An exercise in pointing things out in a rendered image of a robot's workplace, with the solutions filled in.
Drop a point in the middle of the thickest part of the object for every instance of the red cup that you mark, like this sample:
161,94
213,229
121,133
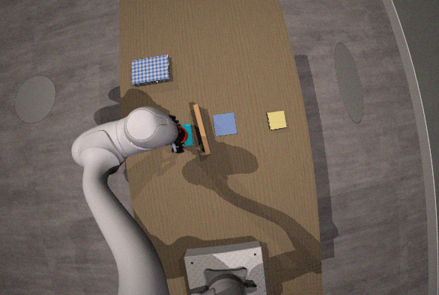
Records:
185,136

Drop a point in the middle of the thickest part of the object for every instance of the blue and white checkered cloth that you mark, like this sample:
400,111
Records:
149,70

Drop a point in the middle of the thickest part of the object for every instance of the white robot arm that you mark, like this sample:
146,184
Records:
101,151

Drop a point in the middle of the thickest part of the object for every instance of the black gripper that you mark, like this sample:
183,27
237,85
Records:
178,145

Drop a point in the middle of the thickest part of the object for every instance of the yellow sticky-note pad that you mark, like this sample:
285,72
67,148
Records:
276,120

